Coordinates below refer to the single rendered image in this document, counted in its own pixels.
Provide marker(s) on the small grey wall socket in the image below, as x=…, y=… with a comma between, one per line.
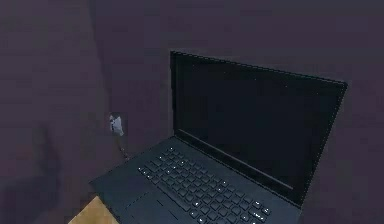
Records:
x=116, y=125

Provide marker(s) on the black open laptop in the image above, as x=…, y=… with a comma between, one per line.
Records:
x=233, y=140

